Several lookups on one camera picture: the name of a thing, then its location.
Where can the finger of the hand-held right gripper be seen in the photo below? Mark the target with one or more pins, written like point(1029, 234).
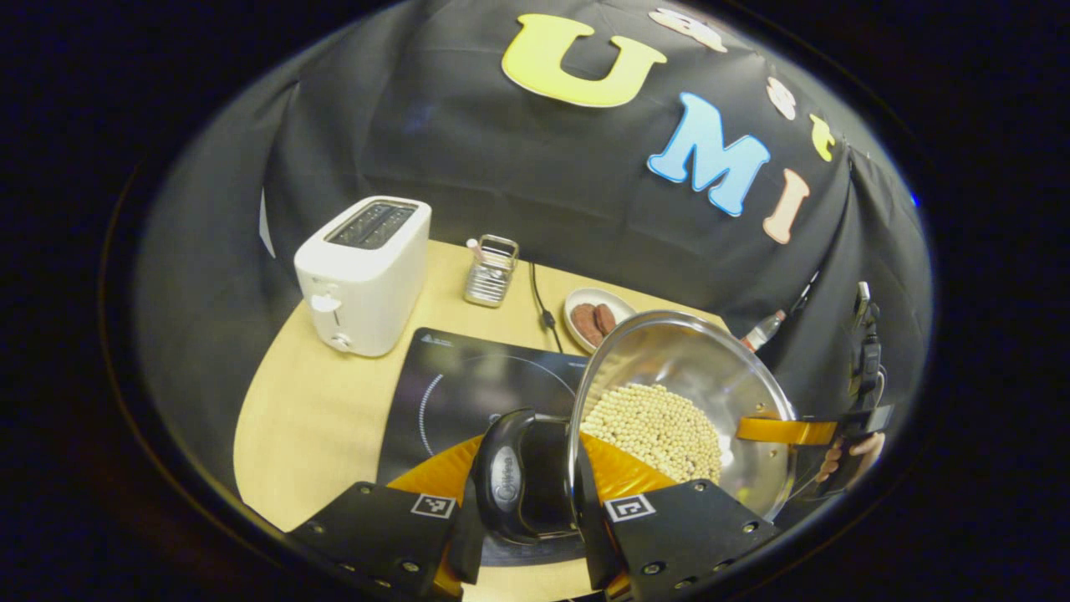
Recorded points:
point(786, 431)

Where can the white oval plate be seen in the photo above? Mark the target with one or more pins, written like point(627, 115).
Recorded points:
point(623, 305)

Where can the pile of soybeans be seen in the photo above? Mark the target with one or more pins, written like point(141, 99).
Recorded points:
point(652, 426)

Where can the pink stick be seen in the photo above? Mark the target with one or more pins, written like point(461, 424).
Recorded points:
point(475, 247)

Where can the clear glass jar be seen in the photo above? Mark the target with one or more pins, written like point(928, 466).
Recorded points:
point(491, 280)

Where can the plastic water bottle red label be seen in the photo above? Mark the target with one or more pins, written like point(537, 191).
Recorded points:
point(762, 331)

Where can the black backdrop cloth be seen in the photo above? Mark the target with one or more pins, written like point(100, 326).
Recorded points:
point(460, 150)

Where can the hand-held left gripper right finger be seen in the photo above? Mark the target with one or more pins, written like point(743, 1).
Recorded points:
point(598, 543)

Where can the brown meat patty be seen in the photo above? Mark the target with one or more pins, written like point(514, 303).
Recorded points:
point(605, 318)
point(585, 324)

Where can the black induction cooktop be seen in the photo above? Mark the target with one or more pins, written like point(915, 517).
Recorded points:
point(443, 385)

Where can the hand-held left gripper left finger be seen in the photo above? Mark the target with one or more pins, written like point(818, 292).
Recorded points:
point(466, 548)

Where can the white toaster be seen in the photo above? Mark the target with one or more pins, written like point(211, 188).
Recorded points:
point(359, 284)

